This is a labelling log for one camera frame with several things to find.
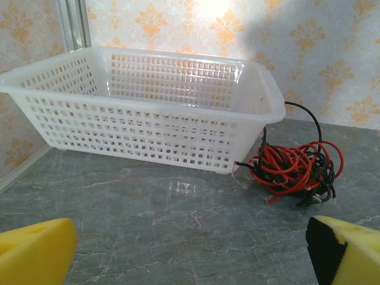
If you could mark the aluminium side rail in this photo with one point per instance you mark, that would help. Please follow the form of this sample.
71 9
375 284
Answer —
26 166

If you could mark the white perforated plastic basket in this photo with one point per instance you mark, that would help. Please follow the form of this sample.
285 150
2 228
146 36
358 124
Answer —
148 104

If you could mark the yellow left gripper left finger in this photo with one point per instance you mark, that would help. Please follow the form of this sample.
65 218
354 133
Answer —
32 255

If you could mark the aluminium frame post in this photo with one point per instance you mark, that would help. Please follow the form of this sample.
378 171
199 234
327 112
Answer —
74 23

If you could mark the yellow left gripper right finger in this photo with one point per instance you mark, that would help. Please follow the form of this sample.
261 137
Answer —
356 258

